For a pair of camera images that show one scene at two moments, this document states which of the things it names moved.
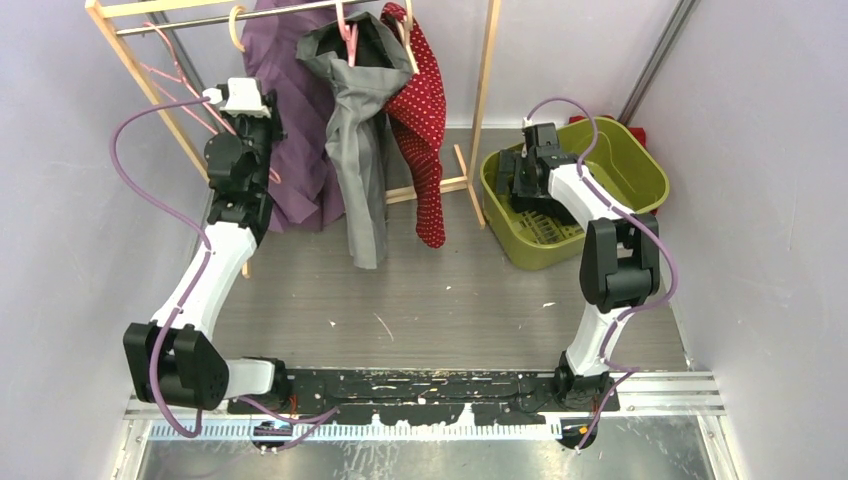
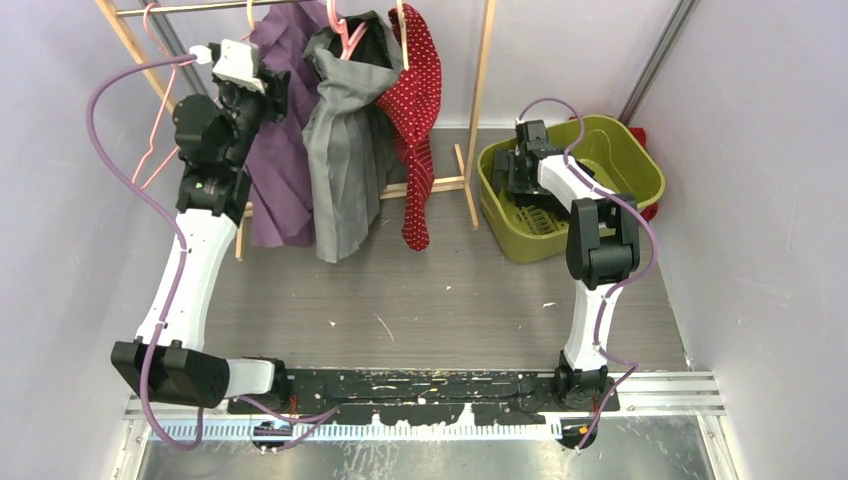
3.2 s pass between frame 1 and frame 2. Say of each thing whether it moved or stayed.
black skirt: stayed
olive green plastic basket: stayed
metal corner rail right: stayed
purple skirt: moved
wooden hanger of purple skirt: moved
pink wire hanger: moved
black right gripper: stayed
